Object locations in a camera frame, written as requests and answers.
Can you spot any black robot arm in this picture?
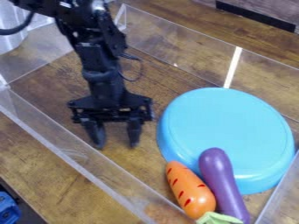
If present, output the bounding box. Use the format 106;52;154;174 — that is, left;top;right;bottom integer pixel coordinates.
8;0;153;147

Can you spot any dark baseboard strip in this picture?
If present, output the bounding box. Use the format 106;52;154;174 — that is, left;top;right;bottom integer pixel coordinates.
214;0;295;33

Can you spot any blue object at corner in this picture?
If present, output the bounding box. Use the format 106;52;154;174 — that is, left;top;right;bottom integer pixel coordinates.
0;192;21;224

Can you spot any black cable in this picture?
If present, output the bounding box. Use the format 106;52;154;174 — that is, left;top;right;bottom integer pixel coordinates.
0;11;36;36

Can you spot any white curtain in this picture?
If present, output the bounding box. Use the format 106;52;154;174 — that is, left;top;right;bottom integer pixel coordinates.
0;0;53;55

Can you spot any purple toy eggplant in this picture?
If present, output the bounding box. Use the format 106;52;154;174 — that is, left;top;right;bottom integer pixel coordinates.
198;148;249;224

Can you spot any blue round plate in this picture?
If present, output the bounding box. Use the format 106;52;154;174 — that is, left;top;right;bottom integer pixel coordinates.
156;87;295;194

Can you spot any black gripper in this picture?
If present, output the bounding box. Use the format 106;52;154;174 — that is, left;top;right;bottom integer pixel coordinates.
68;92;154;150

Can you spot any orange toy carrot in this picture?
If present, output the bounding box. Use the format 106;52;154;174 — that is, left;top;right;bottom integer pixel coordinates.
165;161;217;220

